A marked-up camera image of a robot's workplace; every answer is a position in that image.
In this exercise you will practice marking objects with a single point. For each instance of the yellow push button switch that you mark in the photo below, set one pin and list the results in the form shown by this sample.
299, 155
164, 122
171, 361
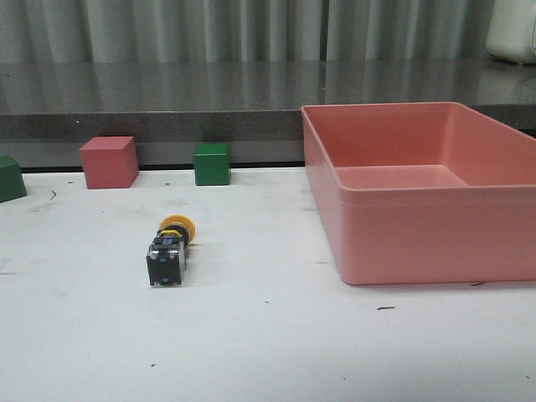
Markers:
166, 255

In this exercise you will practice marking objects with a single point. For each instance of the pink cube block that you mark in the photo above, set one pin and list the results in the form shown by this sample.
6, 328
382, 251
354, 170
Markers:
109, 162

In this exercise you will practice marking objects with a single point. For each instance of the green cube block centre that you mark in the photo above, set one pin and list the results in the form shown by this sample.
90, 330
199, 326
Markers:
212, 164

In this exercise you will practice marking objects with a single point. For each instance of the green block far left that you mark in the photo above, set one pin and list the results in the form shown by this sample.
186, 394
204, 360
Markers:
11, 180

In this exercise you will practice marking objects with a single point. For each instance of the pink plastic bin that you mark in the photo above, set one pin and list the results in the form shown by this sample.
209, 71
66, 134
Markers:
426, 192

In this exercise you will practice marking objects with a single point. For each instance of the white appliance in background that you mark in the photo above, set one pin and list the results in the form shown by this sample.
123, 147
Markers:
511, 33

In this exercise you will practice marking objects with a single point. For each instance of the dark grey counter shelf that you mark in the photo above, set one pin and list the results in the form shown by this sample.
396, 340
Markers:
48, 111

